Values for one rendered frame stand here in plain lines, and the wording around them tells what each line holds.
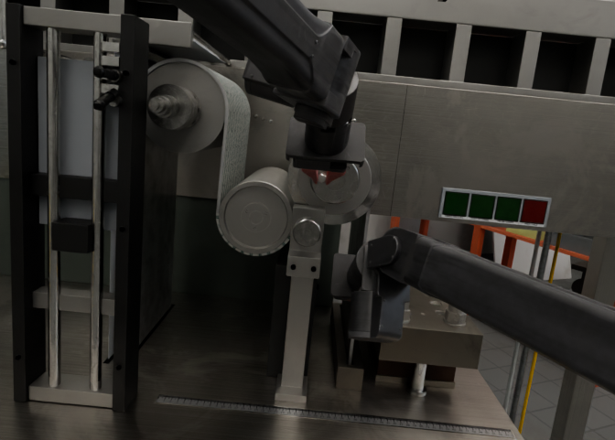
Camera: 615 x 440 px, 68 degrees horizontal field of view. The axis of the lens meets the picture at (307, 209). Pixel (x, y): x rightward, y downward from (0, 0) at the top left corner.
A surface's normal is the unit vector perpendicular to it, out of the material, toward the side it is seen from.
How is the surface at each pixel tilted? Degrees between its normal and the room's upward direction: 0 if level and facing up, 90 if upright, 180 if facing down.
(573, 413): 90
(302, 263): 90
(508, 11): 90
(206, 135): 90
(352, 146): 49
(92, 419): 0
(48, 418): 0
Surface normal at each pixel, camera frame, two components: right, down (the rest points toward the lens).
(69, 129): -0.02, 0.18
